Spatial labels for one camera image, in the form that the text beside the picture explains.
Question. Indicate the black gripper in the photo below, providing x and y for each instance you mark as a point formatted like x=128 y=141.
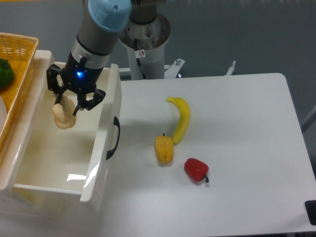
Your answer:
x=80 y=75

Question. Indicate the pale round bread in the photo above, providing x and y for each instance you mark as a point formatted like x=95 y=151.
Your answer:
x=63 y=113

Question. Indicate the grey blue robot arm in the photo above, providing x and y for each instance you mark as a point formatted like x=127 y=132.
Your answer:
x=103 y=21

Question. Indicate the yellow woven basket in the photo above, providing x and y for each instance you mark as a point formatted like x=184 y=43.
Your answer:
x=19 y=50

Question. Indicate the green bell pepper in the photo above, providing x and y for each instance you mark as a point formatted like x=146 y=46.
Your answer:
x=6 y=73

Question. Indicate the white open drawer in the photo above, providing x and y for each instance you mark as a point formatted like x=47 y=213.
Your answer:
x=71 y=163

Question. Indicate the yellow bell pepper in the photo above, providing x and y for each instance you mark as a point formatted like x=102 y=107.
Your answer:
x=164 y=149

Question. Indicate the yellow banana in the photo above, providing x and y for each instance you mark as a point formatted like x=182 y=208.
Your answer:
x=184 y=118

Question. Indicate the red bell pepper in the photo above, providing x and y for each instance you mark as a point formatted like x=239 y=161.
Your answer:
x=197 y=170

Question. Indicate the black corner object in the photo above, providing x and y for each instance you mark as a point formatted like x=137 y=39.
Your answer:
x=310 y=206

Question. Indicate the black drawer handle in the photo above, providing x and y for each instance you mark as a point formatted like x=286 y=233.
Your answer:
x=115 y=138

